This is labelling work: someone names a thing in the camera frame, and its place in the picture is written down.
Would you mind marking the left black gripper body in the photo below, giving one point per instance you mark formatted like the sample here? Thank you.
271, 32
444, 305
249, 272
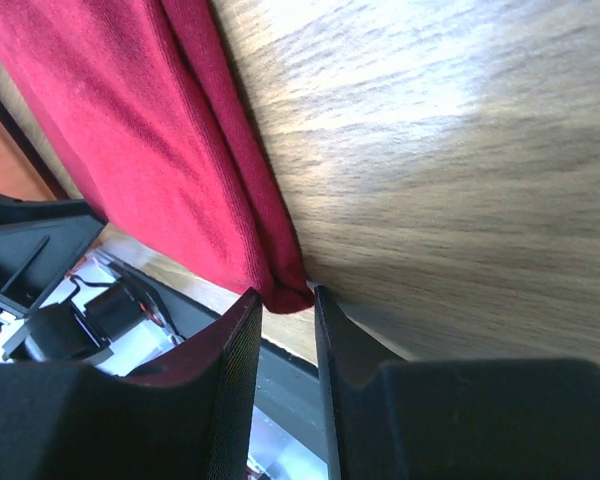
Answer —
40, 241

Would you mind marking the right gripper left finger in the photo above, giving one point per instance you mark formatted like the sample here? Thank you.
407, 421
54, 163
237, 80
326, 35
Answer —
184, 415

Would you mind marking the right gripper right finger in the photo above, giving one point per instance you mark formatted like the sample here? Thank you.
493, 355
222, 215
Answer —
388, 418

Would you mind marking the red t shirt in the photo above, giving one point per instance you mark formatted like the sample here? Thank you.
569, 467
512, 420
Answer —
138, 102

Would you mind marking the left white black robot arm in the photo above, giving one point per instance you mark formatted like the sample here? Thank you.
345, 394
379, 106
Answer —
66, 317

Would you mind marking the orange plastic basket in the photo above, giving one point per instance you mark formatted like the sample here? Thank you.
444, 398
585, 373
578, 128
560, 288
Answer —
18, 178

